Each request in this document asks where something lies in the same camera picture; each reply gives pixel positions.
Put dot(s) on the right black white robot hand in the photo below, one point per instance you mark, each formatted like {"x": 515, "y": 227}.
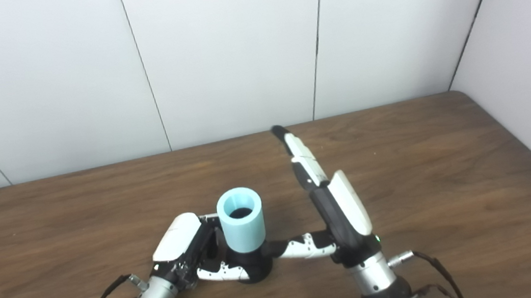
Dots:
{"x": 346, "y": 214}

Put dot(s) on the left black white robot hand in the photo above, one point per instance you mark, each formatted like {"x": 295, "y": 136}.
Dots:
{"x": 176, "y": 240}

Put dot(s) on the black funnel-shaped nozzle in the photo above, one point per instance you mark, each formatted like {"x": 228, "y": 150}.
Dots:
{"x": 255, "y": 266}

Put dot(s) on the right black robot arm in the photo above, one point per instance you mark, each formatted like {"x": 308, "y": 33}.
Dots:
{"x": 378, "y": 285}

